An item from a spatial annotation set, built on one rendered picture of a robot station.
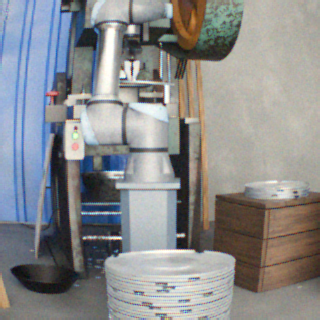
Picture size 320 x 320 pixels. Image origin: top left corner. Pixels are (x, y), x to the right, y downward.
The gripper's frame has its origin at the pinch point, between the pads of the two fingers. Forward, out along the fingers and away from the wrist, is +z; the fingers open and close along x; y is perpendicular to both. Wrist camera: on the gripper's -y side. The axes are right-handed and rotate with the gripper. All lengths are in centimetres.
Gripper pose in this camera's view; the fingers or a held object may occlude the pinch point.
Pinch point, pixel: (131, 78)
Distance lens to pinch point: 249.5
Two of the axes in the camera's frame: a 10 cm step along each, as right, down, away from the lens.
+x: -9.6, 0.3, -2.6
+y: -2.6, -0.5, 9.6
